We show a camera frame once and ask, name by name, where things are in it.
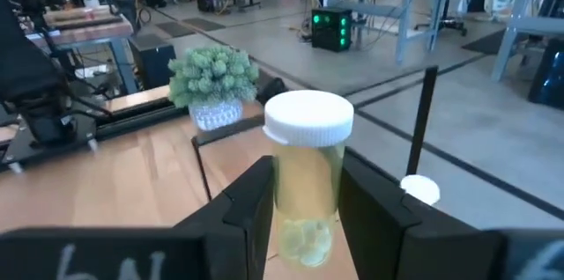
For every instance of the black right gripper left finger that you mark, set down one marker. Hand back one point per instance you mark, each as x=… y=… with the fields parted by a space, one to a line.
x=238 y=227

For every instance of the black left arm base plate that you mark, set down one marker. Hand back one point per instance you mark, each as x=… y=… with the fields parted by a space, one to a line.
x=79 y=132

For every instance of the green succulent in grey pot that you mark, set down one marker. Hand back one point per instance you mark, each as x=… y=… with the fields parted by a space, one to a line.
x=211 y=73

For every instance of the blue-grey workbench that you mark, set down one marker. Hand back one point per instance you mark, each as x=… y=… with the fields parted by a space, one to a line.
x=405 y=7
x=511 y=29

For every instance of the black cabinet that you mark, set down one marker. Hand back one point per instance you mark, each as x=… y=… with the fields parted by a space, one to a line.
x=152 y=64

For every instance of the wooden top work table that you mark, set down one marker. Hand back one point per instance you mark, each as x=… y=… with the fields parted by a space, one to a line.
x=88 y=29

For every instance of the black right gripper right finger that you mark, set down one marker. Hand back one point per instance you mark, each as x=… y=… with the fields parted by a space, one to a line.
x=379 y=236

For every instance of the small yellow pill bottle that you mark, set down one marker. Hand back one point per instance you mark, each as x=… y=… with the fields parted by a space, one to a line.
x=308 y=117

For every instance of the black computer green lights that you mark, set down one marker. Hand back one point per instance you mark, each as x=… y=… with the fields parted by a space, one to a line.
x=330 y=29

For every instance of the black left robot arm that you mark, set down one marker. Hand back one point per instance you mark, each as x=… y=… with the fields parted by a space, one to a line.
x=26 y=73

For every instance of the black office chair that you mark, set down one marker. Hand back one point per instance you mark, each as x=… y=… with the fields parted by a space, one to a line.
x=449 y=11

